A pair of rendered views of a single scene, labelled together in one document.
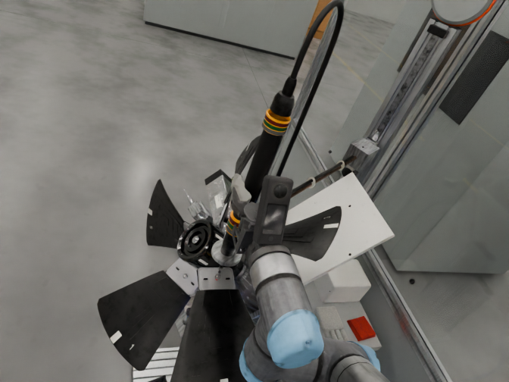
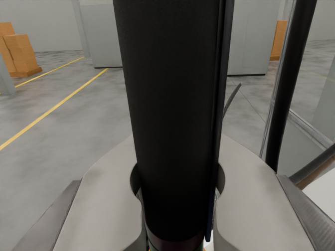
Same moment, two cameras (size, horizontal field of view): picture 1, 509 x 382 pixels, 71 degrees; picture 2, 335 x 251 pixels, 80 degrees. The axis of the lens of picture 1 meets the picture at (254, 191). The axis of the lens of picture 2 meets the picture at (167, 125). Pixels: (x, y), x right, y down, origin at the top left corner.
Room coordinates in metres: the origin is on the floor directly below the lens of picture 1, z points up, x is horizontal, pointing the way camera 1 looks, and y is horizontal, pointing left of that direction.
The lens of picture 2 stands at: (0.49, -0.03, 1.55)
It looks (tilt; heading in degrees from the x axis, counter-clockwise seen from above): 29 degrees down; 29
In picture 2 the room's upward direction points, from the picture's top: 3 degrees counter-clockwise
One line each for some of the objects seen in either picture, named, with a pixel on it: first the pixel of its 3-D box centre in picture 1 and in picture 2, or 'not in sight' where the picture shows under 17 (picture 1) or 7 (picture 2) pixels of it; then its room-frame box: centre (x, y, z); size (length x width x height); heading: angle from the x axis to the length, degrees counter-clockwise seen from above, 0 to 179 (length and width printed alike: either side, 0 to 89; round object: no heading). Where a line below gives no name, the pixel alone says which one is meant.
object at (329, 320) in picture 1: (332, 326); not in sight; (0.80, -0.43, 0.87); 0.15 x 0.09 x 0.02; 27
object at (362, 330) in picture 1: (361, 327); not in sight; (0.84, -0.54, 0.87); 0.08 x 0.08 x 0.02; 35
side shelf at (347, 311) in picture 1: (332, 305); not in sight; (0.91, -0.43, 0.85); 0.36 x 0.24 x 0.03; 27
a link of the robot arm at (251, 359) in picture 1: (277, 353); not in sight; (0.32, -0.13, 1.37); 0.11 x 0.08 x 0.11; 102
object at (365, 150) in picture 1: (361, 154); not in sight; (1.11, -0.29, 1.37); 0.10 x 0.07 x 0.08; 152
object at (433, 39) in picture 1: (383, 123); not in sight; (1.16, -0.31, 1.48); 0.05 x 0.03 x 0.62; 62
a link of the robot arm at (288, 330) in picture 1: (288, 321); not in sight; (0.32, -0.11, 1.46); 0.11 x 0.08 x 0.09; 27
